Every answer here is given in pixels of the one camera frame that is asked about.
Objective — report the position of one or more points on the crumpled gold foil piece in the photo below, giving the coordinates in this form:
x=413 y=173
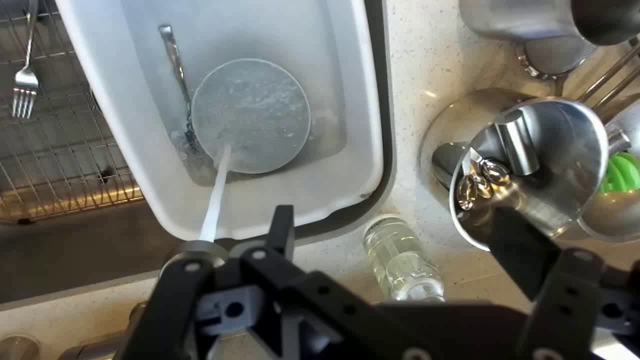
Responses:
x=484 y=181

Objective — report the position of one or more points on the large shiny steel bowl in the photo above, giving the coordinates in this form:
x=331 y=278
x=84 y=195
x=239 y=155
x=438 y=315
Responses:
x=566 y=147

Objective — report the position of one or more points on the steel bowl with green scrubber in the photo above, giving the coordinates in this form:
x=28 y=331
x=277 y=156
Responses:
x=616 y=212

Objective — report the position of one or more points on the steel pot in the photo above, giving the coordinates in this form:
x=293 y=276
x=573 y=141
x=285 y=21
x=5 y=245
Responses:
x=513 y=23

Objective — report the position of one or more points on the thin metal rod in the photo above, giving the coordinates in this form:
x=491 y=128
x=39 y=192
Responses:
x=610 y=73

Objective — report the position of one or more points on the round steel plate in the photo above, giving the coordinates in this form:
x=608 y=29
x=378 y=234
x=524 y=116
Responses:
x=452 y=121

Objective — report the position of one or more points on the running water stream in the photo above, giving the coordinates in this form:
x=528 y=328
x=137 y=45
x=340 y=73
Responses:
x=216 y=192

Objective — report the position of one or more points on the green scrubber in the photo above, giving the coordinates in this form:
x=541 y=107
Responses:
x=622 y=173

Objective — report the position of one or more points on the white plastic wash basin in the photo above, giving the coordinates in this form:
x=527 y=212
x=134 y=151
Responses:
x=347 y=101

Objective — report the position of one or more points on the dark metal cup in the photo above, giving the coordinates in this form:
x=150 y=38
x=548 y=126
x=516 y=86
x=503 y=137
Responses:
x=610 y=19

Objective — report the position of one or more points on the round grey plate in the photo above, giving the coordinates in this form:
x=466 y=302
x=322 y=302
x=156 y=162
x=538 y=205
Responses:
x=253 y=113

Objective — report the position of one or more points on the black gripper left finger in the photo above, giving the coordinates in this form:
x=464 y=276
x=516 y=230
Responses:
x=267 y=301

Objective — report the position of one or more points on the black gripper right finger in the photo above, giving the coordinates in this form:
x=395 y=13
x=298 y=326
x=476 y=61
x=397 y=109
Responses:
x=566 y=301

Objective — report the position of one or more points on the silver metal fork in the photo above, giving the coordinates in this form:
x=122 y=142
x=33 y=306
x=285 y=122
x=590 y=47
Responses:
x=24 y=82

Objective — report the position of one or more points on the clear glass bottle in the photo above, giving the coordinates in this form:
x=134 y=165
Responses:
x=403 y=260

